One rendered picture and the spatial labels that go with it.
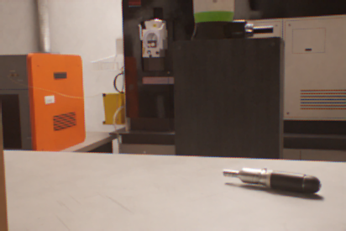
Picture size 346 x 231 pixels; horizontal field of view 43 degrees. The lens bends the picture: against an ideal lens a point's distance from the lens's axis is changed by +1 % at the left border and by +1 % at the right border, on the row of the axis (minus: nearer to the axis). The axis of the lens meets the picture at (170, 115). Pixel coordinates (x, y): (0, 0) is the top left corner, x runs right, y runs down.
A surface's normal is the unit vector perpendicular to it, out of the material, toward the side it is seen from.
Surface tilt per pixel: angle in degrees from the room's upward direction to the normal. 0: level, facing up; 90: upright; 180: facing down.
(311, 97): 90
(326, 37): 90
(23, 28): 90
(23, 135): 90
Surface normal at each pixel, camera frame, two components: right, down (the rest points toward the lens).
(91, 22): -0.26, 0.12
